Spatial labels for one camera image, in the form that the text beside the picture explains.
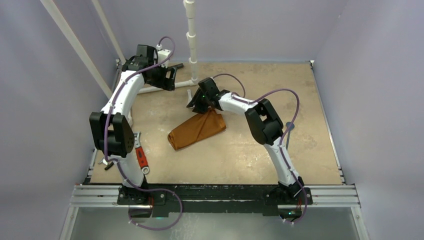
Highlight white ceramic spoon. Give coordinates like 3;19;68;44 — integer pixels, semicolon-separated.
187;89;193;105

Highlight red handled adjustable wrench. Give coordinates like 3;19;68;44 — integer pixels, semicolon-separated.
134;132;150;175

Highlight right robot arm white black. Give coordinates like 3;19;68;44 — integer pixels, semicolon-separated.
187;77;308;204

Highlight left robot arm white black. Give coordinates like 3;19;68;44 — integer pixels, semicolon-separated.
89;44;177;205

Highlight small dark blue disc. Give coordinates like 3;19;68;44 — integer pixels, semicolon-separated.
285;121;295;149

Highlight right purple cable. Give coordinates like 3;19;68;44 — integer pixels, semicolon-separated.
211;73;309;226

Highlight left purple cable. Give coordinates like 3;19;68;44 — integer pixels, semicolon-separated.
103;36;184;232

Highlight aluminium extrusion rail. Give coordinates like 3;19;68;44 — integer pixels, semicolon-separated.
69;185;361;208

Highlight purple cable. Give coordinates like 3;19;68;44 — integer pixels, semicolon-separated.
103;36;184;232
211;73;309;226

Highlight black handled pliers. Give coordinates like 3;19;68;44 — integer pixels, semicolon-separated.
97;158;115;171

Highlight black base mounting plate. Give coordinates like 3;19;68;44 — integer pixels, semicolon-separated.
117;183;313;218

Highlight white PVC pipe frame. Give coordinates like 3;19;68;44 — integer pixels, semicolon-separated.
39;0;200;127

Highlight orange cloth napkin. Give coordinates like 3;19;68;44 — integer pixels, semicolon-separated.
167;108;227;151

